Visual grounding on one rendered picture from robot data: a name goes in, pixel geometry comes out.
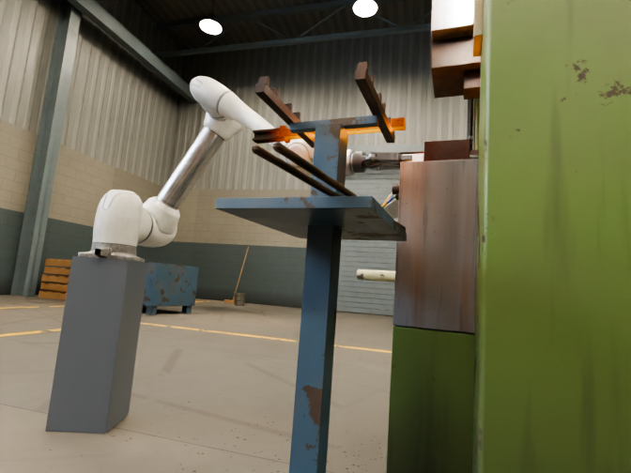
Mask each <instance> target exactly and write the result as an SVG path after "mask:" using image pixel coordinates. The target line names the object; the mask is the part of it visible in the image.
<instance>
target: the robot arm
mask: <svg viewBox="0 0 631 473"><path fill-rule="evenodd" d="M190 91H191V93H192V96H193V97H194V99H195V100H197V101H198V102H199V103H200V105H201V106H202V107H203V108H204V109H205V111H206V112H207V113H206V117H205V120H204V127H203V129H202V130H201V132H200V133H199V135H198V136H197V138H196V139H195V141H194V142H193V144H192V146H191V147H190V149H189V150H188V152H187V153H186V155H185V156H184V157H183V159H182V160H181V162H180V163H179V165H178V166H177V168H176V170H175V171H174V172H173V173H172V175H171V176H170V178H169V179H168V181H167V182H166V184H165V185H164V187H163V188H162V190H161V192H160V193H159V195H158V196H155V197H151V198H149V199H148V200H147V201H146V202H144V203H143V202H142V201H141V199H140V197H139V196H138V195H136V193H134V192H133V191H123V190H110V191H108V192H107V193H105V195H104V196H103V197H102V199H101V200H100V203H99V206H98V209H97V213H96V217H95V222H94V230H93V242H92V247H91V251H90V252H79V253H78V256H83V257H96V258H108V259H120V260H131V261H136V262H143V263H144V262H145V259H143V258H140V257H138V256H136V247H137V245H139V246H144V247H161V246H164V245H167V244H168V243H170V242H171V241H172V240H173V239H174V238H175V236H176V234H177V223H178V220H179V218H180V215H179V210H178V208H179V207H180V205H181V204H182V202H183V201H184V199H185V198H186V196H187V195H188V193H189V192H190V190H191V189H192V187H193V185H194V184H195V182H196V181H197V179H198V178H199V176H200V175H201V174H202V173H203V171H204V170H205V168H206V167H207V165H208V163H209V162H210V160H211V159H212V157H213V156H214V154H215V153H216V152H217V150H218V149H219V147H220V146H221V144H222V143H223V141H227V140H229V139H230V138H231V137H232V136H234V135H235V134H237V133H240V132H242V131H243V130H244V129H245V127H248V128H249V129H251V130H265V129H275V128H274V127H273V126H272V125H271V124H270V123H269V122H267V121H266V120H265V119H264V118H263V117H261V116H260V115H259V114H257V113H256V112H254V111H253V110H252V109H251V108H249V107H248V106H247V105H246V104H245V103H244V102H243V101H241V100H240V99H239V98H238V97H237V96H236V95H235V94H234V93H233V92H231V91H230V90H229V89H228V88H227V87H225V86H224V85H222V84H220V83H218V82H217V81H215V80H213V79H211V78H209V77H205V76H198V77H195V78H193V79H192V81H191V83H190ZM280 143H282V144H283V145H285V146H286V147H288V148H289V149H291V150H292V151H294V152H295V153H297V154H298V155H300V156H301V157H302V158H304V159H305V160H307V161H309V162H310V163H312V164H313V159H314V149H313V148H311V147H310V146H309V145H308V144H307V143H306V142H305V141H304V140H303V139H294V140H290V143H289V144H286V143H285V142H280ZM281 159H282V160H284V161H286V162H287V163H289V164H291V165H292V166H294V167H295V168H297V169H299V170H300V171H302V172H304V173H305V174H307V175H308V176H310V177H312V174H310V173H309V172H307V171H305V170H304V169H302V168H301V167H299V166H298V165H297V164H295V163H294V162H292V161H291V160H289V159H287V158H285V157H284V156H282V155H281ZM404 161H405V162H407V161H423V153H422V154H406V155H402V154H400V153H399V152H372V151H371V152H369V155H366V154H365V152H364V151H355V152H354V151H353V150H351V149H350V150H348V151H347V153H346V175H354V173H364V172H365V171H366V168H371V169H376V170H377V171H379V170H384V169H393V168H400V166H399V162H400V163H401V162H404Z"/></svg>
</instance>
